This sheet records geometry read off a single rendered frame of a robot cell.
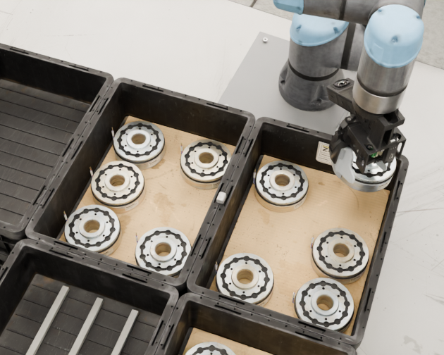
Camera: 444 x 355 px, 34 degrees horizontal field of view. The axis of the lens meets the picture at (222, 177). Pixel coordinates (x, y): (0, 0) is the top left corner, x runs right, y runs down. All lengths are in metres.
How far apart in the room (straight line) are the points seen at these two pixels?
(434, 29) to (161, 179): 1.82
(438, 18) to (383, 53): 2.11
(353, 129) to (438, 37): 1.90
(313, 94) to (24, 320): 0.77
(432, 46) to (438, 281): 1.58
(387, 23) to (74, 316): 0.73
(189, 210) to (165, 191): 0.07
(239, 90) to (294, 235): 0.44
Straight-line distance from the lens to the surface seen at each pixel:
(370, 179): 1.28
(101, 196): 1.42
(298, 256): 1.38
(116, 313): 1.33
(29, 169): 1.52
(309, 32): 1.52
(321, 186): 1.47
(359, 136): 1.16
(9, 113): 1.63
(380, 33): 1.01
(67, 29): 1.96
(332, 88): 1.23
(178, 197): 1.44
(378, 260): 1.28
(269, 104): 1.68
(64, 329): 1.33
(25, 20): 2.01
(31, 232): 1.32
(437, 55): 2.97
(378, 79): 1.06
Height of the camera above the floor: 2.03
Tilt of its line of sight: 55 degrees down
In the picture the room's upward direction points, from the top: 1 degrees clockwise
